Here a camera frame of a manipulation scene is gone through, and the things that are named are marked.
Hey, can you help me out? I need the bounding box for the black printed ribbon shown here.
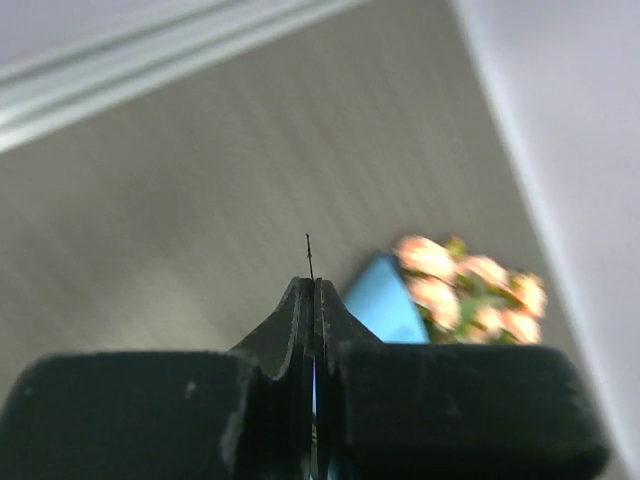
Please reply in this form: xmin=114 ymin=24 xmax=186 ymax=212
xmin=305 ymin=233 xmax=315 ymax=281

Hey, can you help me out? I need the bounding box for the large blue wrapping paper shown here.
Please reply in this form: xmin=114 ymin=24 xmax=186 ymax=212
xmin=342 ymin=253 xmax=429 ymax=344

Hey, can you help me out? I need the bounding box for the peach fake rose stem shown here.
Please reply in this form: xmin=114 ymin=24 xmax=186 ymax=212
xmin=393 ymin=235 xmax=456 ymax=287
xmin=407 ymin=277 xmax=480 ymax=344
xmin=457 ymin=255 xmax=547 ymax=344

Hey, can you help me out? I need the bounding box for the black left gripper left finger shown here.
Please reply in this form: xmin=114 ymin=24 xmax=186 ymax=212
xmin=1 ymin=278 xmax=314 ymax=479

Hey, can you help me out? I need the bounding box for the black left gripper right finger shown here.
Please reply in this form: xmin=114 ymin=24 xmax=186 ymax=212
xmin=313 ymin=279 xmax=611 ymax=479

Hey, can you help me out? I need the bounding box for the aluminium frame rail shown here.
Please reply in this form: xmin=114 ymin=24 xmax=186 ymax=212
xmin=1 ymin=1 xmax=356 ymax=152

